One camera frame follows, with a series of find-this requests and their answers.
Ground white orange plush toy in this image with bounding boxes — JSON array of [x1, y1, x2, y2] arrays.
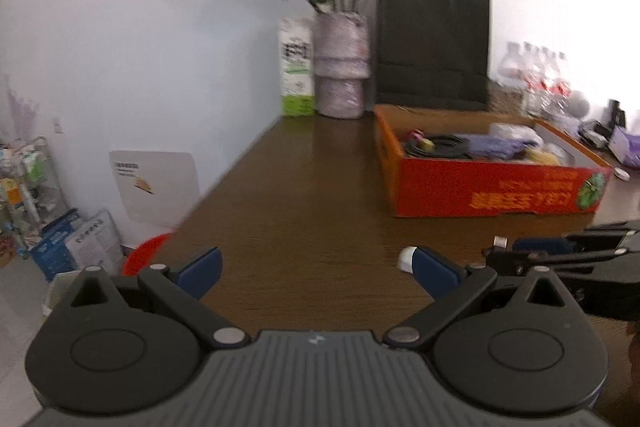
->
[[524, 144, 568, 167]]

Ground purple towel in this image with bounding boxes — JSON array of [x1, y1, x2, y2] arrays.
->
[[460, 134, 525, 160]]

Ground black cable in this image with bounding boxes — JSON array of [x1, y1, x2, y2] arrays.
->
[[401, 133, 474, 160]]

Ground small white round cap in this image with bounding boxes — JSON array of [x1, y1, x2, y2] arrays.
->
[[397, 246, 416, 274]]

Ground red stool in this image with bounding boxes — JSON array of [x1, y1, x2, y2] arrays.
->
[[122, 233, 171, 277]]

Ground small white bottle cap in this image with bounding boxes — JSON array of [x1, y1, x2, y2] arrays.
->
[[614, 168, 630, 182]]

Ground blue white boxes on floor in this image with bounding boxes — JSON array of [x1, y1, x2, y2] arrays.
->
[[30, 209, 125, 283]]

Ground white power adapter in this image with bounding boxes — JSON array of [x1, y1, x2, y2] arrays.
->
[[578, 120, 612, 150]]

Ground purple tissue pack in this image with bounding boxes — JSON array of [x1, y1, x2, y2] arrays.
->
[[608, 126, 640, 169]]

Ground crumpled white tissue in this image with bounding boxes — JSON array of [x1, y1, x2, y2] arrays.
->
[[489, 122, 544, 147]]

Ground grey round speaker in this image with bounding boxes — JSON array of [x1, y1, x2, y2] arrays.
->
[[566, 91, 591, 120]]

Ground red cardboard box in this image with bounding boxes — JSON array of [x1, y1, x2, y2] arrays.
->
[[373, 104, 612, 218]]

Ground clear jar with grains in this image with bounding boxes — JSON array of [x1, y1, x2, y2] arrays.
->
[[488, 80, 525, 116]]

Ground white poster board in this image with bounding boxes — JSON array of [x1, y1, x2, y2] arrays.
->
[[110, 150, 201, 229]]

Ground pack of water bottles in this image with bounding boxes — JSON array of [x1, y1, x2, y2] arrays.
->
[[498, 41, 572, 119]]

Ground black paper bag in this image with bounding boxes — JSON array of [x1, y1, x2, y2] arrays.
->
[[374, 0, 491, 112]]

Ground purple textured vase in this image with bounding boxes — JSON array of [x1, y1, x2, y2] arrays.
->
[[312, 12, 371, 119]]

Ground green white milk carton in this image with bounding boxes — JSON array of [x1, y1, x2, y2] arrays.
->
[[278, 18, 314, 117]]

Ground wire storage rack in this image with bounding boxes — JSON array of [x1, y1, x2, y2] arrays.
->
[[1, 136, 70, 258]]

